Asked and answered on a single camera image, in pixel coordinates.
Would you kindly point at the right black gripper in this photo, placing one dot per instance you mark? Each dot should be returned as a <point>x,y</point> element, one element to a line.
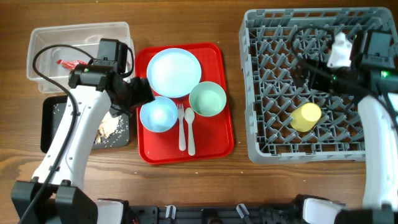
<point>317,68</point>

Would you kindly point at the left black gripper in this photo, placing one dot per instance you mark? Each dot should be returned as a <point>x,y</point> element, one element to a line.
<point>145,94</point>

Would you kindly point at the light blue bowl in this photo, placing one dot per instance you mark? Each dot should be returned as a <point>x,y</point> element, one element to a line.
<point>159,115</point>

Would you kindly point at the yellow cup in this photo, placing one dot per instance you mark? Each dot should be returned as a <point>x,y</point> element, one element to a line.
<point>305,117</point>

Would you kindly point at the light blue plate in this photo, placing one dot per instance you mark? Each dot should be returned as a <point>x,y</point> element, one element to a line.
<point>173,72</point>

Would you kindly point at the white plastic fork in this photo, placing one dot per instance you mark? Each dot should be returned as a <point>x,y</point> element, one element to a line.
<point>181,132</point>

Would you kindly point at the red snack wrapper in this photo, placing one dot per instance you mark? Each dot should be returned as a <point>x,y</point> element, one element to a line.
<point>70,64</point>

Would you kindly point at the white plastic spoon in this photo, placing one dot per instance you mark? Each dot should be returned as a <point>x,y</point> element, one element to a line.
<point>189,118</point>

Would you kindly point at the mint green bowl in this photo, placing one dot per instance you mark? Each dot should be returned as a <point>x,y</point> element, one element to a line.
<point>207,99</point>

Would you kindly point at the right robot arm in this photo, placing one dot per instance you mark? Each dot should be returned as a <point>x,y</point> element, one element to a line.
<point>364,69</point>

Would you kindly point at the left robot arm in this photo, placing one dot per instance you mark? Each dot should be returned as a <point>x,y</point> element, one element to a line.
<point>55,193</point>

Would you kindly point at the grey dishwasher rack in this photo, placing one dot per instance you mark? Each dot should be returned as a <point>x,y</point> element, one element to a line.
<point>265,38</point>

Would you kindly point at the black food waste tray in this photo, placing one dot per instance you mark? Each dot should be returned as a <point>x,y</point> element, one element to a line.
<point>47,118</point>

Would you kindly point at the food scraps and rice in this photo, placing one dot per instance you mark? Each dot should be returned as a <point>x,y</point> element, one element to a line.
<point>112,132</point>

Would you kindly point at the clear plastic bin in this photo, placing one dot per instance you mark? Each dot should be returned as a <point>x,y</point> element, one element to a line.
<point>83,36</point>

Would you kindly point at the red plastic tray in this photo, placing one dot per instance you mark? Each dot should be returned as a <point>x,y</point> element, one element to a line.
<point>214,137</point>

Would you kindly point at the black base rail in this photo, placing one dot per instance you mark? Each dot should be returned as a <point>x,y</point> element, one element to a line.
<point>217,214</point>

